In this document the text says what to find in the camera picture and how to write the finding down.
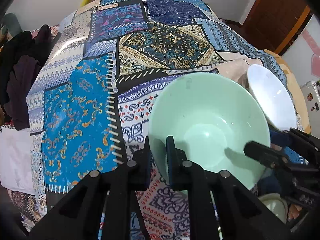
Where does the white plastic bag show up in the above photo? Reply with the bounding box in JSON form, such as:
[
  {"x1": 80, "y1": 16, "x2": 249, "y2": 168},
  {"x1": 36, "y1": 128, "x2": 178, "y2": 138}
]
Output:
[{"x1": 1, "y1": 127, "x2": 35, "y2": 195}]

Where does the brown wooden door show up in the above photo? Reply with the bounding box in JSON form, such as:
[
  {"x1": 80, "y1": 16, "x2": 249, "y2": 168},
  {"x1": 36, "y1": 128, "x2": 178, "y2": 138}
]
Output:
[{"x1": 242, "y1": 0, "x2": 311, "y2": 55}]

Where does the green ceramic bowl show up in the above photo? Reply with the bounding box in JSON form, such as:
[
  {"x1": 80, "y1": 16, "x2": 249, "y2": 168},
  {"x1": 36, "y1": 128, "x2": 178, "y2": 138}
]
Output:
[{"x1": 148, "y1": 72, "x2": 270, "y2": 189}]

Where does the grey green plush toy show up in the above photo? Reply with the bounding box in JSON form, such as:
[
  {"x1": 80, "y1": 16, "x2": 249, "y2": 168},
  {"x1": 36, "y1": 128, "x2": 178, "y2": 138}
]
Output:
[{"x1": 1, "y1": 13, "x2": 22, "y2": 37}]

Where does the white fridge with hearts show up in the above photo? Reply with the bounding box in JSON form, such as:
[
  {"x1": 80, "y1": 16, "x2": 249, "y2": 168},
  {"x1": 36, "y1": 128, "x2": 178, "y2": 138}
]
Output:
[{"x1": 281, "y1": 15, "x2": 320, "y2": 86}]

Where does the small white bowl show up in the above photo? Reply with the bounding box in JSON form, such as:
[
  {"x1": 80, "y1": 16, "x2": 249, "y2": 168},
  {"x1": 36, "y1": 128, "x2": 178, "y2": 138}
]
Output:
[{"x1": 247, "y1": 64, "x2": 297, "y2": 131}]

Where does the large green plate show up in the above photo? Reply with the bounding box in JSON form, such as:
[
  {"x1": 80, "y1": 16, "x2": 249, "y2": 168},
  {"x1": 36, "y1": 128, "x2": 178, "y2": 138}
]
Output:
[{"x1": 258, "y1": 193, "x2": 288, "y2": 224}]

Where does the blue patchwork tablecloth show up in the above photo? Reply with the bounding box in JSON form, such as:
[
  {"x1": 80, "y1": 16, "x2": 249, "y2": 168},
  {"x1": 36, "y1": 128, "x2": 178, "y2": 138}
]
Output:
[{"x1": 24, "y1": 0, "x2": 306, "y2": 240}]

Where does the dark clothes pile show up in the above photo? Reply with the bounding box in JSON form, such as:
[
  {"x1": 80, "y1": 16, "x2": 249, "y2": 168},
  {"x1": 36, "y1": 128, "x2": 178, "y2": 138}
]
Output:
[{"x1": 1, "y1": 24, "x2": 58, "y2": 131}]

